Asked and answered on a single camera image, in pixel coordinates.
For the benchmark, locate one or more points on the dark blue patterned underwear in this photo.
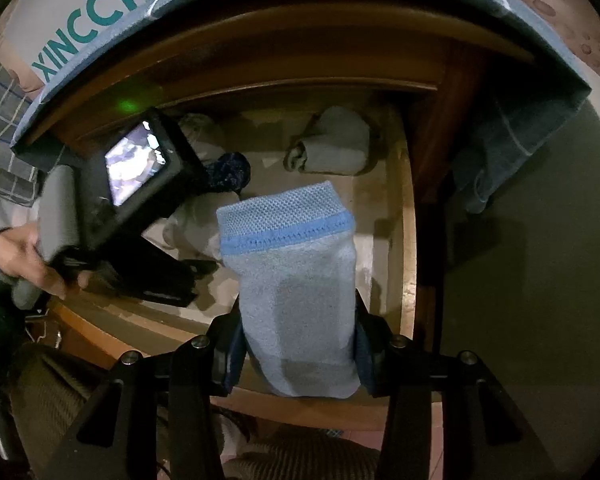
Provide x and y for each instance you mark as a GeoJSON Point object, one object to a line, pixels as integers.
{"type": "Point", "coordinates": [230, 170]}

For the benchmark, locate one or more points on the white underwear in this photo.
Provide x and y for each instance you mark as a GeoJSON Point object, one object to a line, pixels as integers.
{"type": "Point", "coordinates": [195, 230]}

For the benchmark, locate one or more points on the wooden drawer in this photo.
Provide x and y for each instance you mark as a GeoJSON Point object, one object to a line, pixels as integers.
{"type": "Point", "coordinates": [375, 240]}
{"type": "Point", "coordinates": [280, 60]}

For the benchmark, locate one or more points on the white shoe box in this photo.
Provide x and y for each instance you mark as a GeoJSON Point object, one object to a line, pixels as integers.
{"type": "Point", "coordinates": [80, 5]}

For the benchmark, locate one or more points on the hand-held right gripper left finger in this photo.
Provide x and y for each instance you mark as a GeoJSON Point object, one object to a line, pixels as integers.
{"type": "Point", "coordinates": [234, 360]}

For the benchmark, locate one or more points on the grey plaid blanket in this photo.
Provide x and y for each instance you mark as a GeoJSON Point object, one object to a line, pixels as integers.
{"type": "Point", "coordinates": [0, 110]}

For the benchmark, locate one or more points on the light blue underwear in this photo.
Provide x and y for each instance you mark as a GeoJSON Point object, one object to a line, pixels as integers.
{"type": "Point", "coordinates": [290, 285]}

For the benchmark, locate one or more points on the grey white small sock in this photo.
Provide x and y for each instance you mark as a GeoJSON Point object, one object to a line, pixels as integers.
{"type": "Point", "coordinates": [335, 145]}

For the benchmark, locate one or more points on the person's left hand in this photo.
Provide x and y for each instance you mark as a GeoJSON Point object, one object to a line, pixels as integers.
{"type": "Point", "coordinates": [20, 255]}

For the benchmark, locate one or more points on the blue-grey checked cloth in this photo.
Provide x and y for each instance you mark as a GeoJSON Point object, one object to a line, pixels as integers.
{"type": "Point", "coordinates": [510, 135]}

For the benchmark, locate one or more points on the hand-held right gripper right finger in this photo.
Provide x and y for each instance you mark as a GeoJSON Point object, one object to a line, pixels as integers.
{"type": "Point", "coordinates": [366, 355]}

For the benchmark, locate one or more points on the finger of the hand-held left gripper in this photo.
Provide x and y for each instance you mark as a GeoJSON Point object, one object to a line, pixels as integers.
{"type": "Point", "coordinates": [165, 280]}

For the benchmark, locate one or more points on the white grey folded sock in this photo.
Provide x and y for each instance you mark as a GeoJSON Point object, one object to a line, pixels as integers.
{"type": "Point", "coordinates": [202, 132]}

